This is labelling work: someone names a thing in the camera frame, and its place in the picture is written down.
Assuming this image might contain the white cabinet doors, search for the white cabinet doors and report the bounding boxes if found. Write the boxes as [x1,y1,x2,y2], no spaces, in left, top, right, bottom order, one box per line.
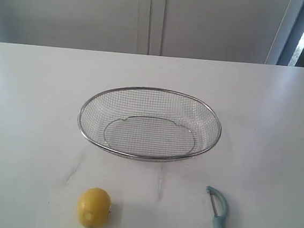
[0,0,291,63]

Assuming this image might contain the oval wire mesh basket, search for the oval wire mesh basket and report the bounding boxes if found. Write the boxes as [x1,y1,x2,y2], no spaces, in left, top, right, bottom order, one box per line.
[77,86,222,162]

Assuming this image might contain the yellow lemon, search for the yellow lemon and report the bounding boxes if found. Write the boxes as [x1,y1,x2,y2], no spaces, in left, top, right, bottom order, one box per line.
[77,187,112,228]

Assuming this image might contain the teal handled vegetable peeler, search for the teal handled vegetable peeler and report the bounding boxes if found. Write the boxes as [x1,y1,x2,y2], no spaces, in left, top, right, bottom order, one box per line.
[206,186,229,228]

